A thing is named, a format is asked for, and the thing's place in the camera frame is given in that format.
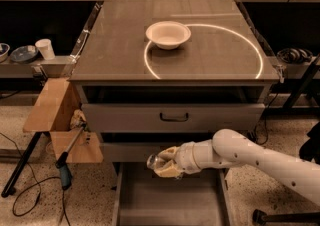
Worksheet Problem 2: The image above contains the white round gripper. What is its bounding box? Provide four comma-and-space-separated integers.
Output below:
154, 141, 213, 178

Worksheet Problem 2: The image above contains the black metal stand leg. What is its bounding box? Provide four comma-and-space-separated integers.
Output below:
1, 132, 41, 198

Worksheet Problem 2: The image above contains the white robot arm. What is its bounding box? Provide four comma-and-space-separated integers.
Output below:
147, 129, 320, 205

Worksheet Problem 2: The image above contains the bottom grey drawer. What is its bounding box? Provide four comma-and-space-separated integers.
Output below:
112, 163, 234, 226

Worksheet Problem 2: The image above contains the white paper cup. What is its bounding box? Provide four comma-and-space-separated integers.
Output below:
35, 39, 55, 60

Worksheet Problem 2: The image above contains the grey drawer cabinet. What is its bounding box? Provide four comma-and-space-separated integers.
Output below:
68, 0, 280, 226

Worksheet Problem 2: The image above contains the blue handled tool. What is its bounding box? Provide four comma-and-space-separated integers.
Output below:
55, 125, 85, 190

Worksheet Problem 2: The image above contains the crumpled beige cloth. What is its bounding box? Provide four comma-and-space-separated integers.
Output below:
69, 109, 87, 129

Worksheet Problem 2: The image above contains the blue bowl on shelf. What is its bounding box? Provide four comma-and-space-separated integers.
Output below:
9, 45, 38, 64

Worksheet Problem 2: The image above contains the middle grey drawer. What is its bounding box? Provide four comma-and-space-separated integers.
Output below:
100, 142, 181, 163

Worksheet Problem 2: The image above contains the grey drawer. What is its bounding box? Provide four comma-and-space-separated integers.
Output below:
100, 142, 181, 163
112, 163, 234, 226
82, 104, 264, 133

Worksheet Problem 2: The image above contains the black floor cable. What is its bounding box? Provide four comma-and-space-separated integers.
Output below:
0, 132, 72, 226

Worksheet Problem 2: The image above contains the black coiled cable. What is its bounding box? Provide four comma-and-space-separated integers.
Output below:
276, 47, 314, 65

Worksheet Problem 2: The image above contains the grey bowl at edge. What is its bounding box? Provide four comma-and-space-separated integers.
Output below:
0, 43, 10, 63

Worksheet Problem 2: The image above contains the white paper bowl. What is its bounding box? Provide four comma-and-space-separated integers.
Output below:
146, 21, 191, 50

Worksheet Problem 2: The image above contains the top grey drawer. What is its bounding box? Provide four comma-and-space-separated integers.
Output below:
82, 104, 264, 133

